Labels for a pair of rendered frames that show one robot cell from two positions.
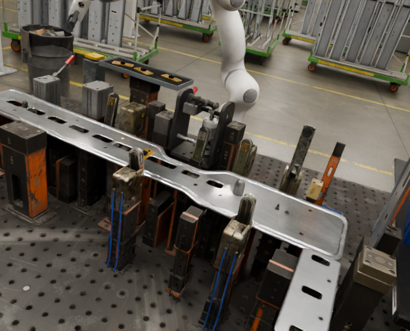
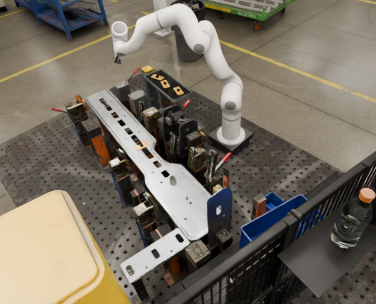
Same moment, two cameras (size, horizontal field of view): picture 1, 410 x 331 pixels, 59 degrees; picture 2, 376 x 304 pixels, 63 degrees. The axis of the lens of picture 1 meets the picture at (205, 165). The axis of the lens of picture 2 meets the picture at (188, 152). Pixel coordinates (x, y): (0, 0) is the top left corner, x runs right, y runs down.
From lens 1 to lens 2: 1.05 m
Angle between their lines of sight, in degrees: 35
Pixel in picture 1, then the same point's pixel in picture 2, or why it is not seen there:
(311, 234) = (191, 221)
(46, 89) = (119, 91)
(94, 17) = not seen: outside the picture
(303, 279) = (158, 245)
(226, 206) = (157, 190)
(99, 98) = (135, 104)
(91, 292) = (107, 213)
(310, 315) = (143, 264)
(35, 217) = (104, 165)
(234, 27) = (212, 60)
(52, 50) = not seen: hidden behind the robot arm
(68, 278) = (102, 202)
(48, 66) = not seen: hidden behind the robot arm
